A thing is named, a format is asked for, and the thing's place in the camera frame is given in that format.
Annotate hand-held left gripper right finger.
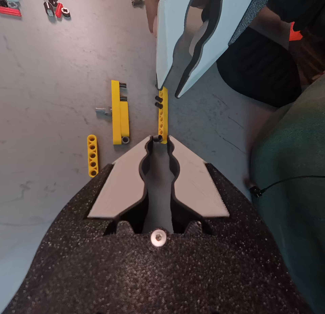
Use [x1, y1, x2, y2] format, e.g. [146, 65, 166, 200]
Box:
[166, 135, 231, 218]

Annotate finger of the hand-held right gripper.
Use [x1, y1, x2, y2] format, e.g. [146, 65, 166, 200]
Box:
[175, 0, 259, 99]
[155, 0, 198, 90]

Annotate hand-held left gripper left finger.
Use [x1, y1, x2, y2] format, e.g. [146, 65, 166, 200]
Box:
[87, 135, 155, 220]

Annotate long yellow lego beam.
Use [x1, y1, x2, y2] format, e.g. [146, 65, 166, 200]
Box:
[154, 86, 169, 145]

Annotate person's right forearm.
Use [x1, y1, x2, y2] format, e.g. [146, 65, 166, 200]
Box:
[250, 3, 292, 52]

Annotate short yellow lego beam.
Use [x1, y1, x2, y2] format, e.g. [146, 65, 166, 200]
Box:
[87, 134, 99, 178]

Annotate yellow lego beam assembly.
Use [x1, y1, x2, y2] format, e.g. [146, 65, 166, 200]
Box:
[95, 80, 131, 145]

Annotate pile of small lego pieces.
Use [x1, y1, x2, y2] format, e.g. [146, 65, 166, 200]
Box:
[0, 0, 72, 19]

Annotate person's right hand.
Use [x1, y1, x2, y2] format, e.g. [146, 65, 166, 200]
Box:
[144, 0, 158, 38]

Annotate black wired earphone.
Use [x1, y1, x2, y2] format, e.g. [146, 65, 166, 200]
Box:
[249, 176, 325, 198]

